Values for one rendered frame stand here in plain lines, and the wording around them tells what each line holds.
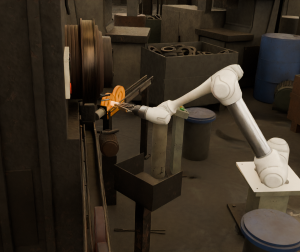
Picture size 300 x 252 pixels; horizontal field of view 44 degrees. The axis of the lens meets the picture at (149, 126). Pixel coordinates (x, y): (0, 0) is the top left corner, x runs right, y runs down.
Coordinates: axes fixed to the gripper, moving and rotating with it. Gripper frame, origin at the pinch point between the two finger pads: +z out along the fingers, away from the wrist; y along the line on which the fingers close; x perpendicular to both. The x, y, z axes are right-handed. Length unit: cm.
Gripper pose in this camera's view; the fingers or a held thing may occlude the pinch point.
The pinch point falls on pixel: (114, 104)
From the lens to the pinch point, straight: 266.5
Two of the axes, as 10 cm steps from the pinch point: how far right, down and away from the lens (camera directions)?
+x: 1.2, -9.1, -4.1
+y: 4.1, -3.3, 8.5
